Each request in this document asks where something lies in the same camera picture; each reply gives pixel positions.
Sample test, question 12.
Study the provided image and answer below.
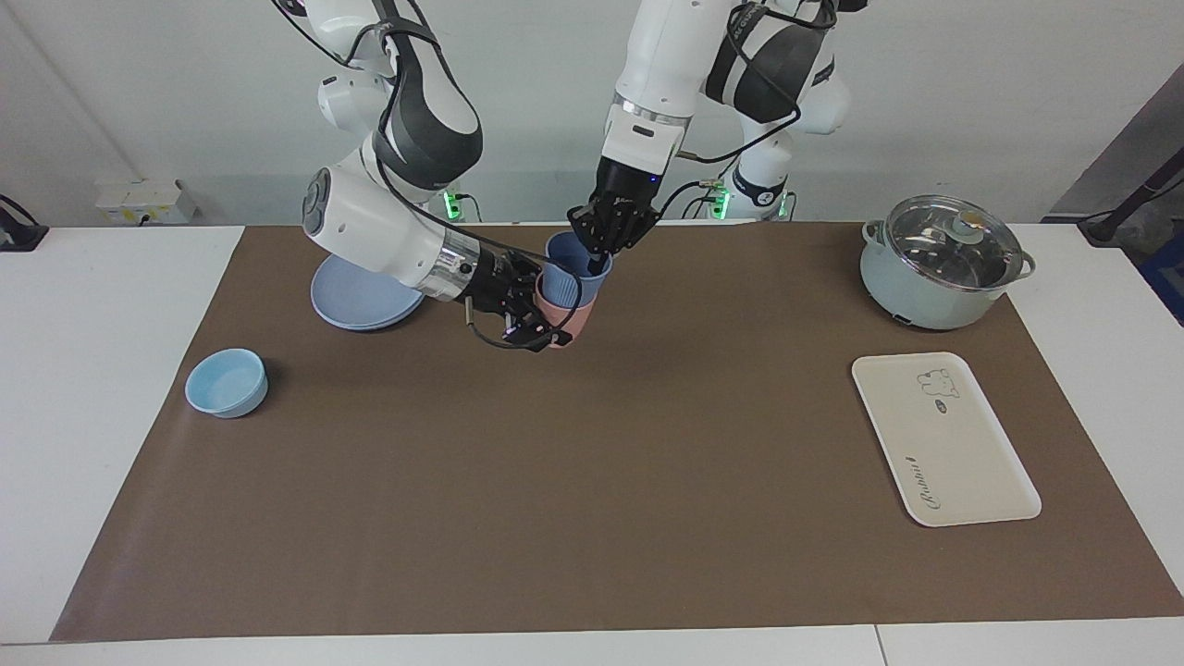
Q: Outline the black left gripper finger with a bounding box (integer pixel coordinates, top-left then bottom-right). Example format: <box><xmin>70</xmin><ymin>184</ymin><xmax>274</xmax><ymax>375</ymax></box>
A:
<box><xmin>566</xmin><ymin>203</ymin><xmax>613</xmax><ymax>276</ymax></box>
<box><xmin>612</xmin><ymin>208</ymin><xmax>663</xmax><ymax>255</ymax></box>

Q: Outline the pink plastic cup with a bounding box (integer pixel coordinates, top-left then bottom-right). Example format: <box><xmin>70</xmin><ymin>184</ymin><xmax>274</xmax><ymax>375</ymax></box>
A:
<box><xmin>536</xmin><ymin>273</ymin><xmax>595</xmax><ymax>349</ymax></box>

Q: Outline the blue plastic cup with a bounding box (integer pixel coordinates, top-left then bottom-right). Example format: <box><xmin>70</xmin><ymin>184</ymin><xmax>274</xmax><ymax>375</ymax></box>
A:
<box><xmin>541</xmin><ymin>231</ymin><xmax>613</xmax><ymax>306</ymax></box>

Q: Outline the cream rabbit print tray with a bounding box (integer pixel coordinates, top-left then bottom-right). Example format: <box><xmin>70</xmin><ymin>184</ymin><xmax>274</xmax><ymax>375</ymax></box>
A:
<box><xmin>851</xmin><ymin>351</ymin><xmax>1042</xmax><ymax>528</ymax></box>

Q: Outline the light blue plate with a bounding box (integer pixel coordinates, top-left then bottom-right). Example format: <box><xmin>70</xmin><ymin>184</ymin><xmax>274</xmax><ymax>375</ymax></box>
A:
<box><xmin>311</xmin><ymin>254</ymin><xmax>426</xmax><ymax>332</ymax></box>

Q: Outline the brown table mat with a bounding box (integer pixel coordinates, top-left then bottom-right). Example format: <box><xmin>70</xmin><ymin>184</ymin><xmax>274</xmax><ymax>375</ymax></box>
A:
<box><xmin>51</xmin><ymin>222</ymin><xmax>1184</xmax><ymax>642</ymax></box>

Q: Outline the pale green electric pot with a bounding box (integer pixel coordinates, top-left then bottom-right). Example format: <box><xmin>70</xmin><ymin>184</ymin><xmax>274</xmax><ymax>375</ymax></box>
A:
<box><xmin>860</xmin><ymin>220</ymin><xmax>1037</xmax><ymax>331</ymax></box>

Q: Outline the light blue bowl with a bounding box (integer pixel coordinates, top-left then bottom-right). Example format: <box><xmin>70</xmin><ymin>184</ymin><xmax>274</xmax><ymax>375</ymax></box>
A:
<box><xmin>185</xmin><ymin>349</ymin><xmax>269</xmax><ymax>419</ymax></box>

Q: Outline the glass pot lid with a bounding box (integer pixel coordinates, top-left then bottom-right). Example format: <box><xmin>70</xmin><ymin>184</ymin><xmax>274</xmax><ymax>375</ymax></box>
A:
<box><xmin>883</xmin><ymin>194</ymin><xmax>1026</xmax><ymax>292</ymax></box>

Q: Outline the white power strip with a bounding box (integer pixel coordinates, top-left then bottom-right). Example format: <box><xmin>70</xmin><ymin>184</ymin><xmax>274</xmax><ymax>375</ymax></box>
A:
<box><xmin>95</xmin><ymin>179</ymin><xmax>197</xmax><ymax>226</ymax></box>

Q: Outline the black stand with pole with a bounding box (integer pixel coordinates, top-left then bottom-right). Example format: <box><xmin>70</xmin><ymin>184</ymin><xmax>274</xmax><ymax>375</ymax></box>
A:
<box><xmin>1078</xmin><ymin>171</ymin><xmax>1184</xmax><ymax>247</ymax></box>

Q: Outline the blue crate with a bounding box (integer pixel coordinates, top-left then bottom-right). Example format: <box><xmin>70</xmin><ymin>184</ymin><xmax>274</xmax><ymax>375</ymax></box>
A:
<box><xmin>1140</xmin><ymin>231</ymin><xmax>1184</xmax><ymax>327</ymax></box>

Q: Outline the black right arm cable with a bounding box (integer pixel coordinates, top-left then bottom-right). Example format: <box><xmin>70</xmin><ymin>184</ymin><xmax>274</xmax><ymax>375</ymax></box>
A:
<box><xmin>273</xmin><ymin>0</ymin><xmax>584</xmax><ymax>353</ymax></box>

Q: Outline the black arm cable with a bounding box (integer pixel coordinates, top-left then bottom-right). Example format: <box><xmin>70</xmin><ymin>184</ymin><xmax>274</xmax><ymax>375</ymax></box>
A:
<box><xmin>661</xmin><ymin>0</ymin><xmax>838</xmax><ymax>223</ymax></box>
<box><xmin>273</xmin><ymin>0</ymin><xmax>584</xmax><ymax>353</ymax></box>

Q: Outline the black left base cable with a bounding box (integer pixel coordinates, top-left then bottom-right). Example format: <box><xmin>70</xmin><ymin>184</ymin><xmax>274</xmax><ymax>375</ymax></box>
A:
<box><xmin>661</xmin><ymin>178</ymin><xmax>732</xmax><ymax>223</ymax></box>

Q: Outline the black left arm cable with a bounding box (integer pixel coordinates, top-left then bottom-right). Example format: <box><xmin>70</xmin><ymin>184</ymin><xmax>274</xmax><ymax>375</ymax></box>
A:
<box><xmin>661</xmin><ymin>0</ymin><xmax>838</xmax><ymax>223</ymax></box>

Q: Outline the black clamp mount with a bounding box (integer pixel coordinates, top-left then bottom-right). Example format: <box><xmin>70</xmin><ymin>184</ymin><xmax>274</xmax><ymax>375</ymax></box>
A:
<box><xmin>0</xmin><ymin>194</ymin><xmax>49</xmax><ymax>253</ymax></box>

